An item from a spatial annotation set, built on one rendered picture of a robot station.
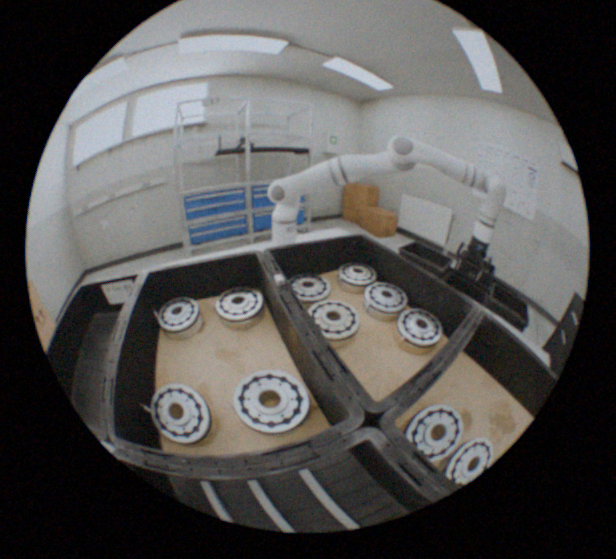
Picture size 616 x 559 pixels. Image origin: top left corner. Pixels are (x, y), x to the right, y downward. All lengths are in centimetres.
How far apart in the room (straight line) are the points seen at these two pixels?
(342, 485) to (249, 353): 28
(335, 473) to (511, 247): 320
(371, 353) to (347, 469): 22
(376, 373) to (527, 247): 311
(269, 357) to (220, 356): 9
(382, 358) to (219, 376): 28
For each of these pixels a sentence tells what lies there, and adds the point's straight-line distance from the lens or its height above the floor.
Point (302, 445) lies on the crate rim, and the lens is 20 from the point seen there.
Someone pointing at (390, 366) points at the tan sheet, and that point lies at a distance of 36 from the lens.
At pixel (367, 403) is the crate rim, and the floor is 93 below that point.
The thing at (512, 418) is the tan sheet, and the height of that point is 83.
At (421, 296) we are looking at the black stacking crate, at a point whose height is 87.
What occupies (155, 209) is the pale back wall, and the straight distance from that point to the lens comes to 315.
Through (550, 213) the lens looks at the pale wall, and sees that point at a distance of 336.
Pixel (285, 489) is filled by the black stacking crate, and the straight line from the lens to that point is 30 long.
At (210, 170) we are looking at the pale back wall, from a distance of 302.
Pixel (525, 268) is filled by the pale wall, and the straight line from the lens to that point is 336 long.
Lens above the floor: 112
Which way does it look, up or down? 26 degrees down
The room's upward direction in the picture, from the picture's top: 2 degrees clockwise
